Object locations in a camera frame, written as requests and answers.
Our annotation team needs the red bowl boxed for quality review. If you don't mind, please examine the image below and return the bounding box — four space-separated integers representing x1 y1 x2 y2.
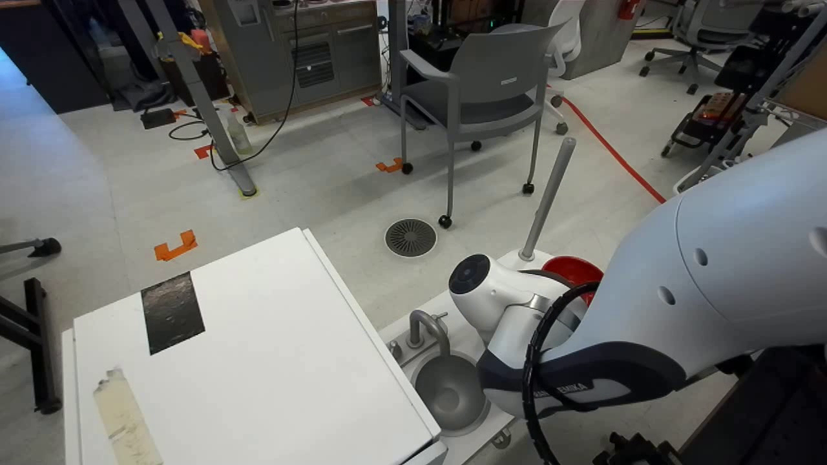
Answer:
540 254 604 305

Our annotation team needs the round dark floor cover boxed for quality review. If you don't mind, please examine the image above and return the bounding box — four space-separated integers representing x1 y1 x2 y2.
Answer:
382 218 440 259

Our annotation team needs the grey toy faucet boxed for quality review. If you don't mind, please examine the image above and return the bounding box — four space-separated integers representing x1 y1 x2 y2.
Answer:
387 307 454 364

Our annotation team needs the grey upright stick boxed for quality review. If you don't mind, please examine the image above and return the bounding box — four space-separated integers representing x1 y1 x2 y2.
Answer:
513 135 578 266

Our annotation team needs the grey toy sink basin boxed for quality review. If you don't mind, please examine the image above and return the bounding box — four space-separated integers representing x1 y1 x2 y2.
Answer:
410 354 490 434

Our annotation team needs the grey chair with castors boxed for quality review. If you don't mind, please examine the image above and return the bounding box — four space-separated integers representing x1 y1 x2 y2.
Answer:
394 20 574 231

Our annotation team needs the white table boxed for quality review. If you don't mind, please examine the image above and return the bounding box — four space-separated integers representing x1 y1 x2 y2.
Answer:
58 224 450 465

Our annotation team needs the grey metal background cabinet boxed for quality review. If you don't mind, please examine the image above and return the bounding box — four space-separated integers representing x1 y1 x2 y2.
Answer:
201 0 384 124

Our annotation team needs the grey slanted table leg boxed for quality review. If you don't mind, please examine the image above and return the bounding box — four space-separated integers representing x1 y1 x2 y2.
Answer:
140 0 261 199

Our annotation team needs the dark rectangular cabinet sticker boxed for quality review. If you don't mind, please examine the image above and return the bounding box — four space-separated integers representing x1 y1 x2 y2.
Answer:
140 268 210 358

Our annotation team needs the black wheeled cart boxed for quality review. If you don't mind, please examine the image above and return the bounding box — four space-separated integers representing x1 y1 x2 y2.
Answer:
659 85 752 161

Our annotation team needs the beige tape strip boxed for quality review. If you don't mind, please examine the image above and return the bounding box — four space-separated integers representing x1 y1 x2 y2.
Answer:
91 367 166 465

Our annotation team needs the grey office swivel chair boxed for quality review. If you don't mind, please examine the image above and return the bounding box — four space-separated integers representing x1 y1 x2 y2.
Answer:
639 0 769 95

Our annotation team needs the grey slanted stand pole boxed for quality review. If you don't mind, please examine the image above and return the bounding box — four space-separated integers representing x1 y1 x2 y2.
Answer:
671 7 827 195

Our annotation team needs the black tripod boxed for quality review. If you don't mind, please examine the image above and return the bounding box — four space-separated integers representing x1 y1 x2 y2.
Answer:
0 235 64 416

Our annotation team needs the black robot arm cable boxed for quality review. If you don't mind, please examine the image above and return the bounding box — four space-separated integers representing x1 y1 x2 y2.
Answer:
520 279 604 465

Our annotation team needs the red floor hose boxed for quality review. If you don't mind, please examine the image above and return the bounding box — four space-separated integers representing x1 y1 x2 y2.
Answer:
551 93 668 206

